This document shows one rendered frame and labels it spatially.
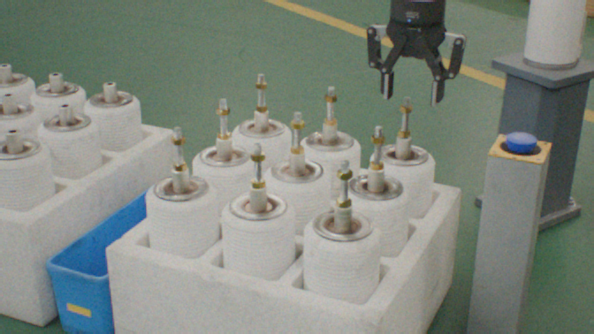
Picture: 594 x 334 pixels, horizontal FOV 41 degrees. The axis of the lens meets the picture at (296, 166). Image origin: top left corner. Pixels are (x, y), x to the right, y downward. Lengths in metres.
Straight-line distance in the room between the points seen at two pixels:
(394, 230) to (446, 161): 0.73
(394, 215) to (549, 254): 0.49
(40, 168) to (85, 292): 0.20
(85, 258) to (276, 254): 0.37
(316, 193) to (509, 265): 0.28
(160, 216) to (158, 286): 0.09
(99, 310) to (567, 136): 0.87
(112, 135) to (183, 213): 0.38
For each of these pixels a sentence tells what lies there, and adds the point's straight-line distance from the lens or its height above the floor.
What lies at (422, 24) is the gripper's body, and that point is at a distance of 1.07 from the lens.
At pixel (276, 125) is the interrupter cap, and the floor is 0.25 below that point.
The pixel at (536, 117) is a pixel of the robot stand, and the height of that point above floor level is 0.22.
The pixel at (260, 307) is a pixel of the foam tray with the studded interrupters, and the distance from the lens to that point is 0.99.
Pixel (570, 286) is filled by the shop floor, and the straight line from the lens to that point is 1.39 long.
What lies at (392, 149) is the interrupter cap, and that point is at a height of 0.25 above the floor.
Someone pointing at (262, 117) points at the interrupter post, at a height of 0.27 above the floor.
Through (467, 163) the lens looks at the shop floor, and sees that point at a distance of 1.78.
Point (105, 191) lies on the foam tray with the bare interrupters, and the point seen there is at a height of 0.15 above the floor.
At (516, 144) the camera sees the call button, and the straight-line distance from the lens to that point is 1.05.
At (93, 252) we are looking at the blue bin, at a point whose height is 0.08.
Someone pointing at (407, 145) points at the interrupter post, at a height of 0.27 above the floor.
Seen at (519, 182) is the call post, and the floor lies 0.28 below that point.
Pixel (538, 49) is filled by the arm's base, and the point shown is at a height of 0.33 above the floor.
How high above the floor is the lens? 0.73
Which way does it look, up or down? 25 degrees down
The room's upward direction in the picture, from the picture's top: straight up
